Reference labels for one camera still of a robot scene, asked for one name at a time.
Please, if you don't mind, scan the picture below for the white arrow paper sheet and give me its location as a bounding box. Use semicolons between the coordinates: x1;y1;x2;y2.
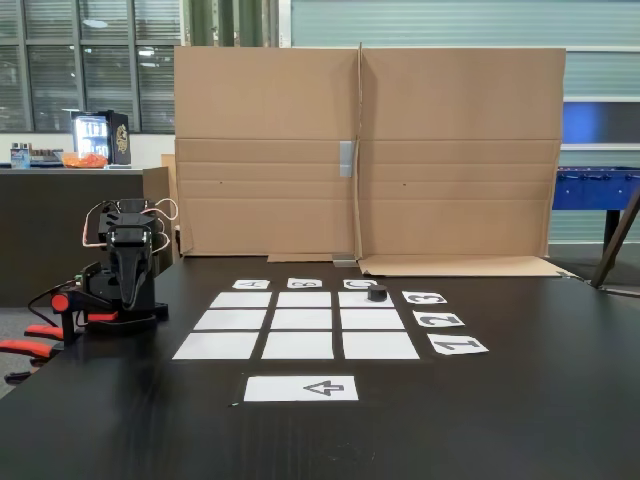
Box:
243;375;360;403

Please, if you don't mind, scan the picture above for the tray of small bottles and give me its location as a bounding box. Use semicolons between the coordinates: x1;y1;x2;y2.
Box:
29;148;65;167

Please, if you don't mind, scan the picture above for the red handled clamp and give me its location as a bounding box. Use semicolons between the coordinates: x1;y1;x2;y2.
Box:
0;323;66;384

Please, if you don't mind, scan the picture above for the orange snack bag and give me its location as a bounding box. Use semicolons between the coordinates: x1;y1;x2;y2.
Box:
60;152;110;169

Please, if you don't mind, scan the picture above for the black power cable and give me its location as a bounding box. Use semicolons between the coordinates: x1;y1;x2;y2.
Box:
27;283;81;321

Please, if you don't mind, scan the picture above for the black mini fridge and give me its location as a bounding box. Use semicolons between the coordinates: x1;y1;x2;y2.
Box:
71;109;133;166

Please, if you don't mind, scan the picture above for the blue foosball table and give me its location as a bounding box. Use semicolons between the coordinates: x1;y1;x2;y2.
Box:
551;166;640;257

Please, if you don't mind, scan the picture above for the large brown cardboard sheet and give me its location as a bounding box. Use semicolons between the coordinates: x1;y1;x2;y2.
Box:
355;42;569;278
173;44;362;264

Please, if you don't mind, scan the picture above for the dark counter cabinet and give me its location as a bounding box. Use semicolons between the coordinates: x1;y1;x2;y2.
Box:
0;167;174;309

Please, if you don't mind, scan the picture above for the wooden easel leg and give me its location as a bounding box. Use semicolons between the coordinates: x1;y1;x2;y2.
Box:
589;177;640;290

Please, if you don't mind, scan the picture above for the black red bar clamp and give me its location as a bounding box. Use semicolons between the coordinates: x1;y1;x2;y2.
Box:
49;287;121;346

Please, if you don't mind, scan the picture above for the paper sheet number 2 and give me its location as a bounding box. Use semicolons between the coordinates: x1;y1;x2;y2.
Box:
412;311;466;329

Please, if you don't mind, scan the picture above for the small brown cardboard sheet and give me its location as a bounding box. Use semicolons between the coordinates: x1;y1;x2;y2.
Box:
142;153;182;259

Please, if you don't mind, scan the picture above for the paper sheet number 3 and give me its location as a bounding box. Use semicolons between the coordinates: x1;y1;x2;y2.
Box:
401;291;449;305

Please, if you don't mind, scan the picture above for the white paper grid square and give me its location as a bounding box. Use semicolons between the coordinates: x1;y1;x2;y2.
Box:
270;308;333;331
209;291;273;309
342;331;421;361
193;309;268;331
340;308;406;330
276;291;332;308
338;291;396;308
260;331;335;360
172;332;260;361

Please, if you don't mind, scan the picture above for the white blue box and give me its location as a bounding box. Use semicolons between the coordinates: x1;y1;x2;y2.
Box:
10;142;32;170

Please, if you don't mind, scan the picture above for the paper sheet number 1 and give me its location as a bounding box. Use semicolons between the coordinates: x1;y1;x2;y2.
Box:
427;335;490;357

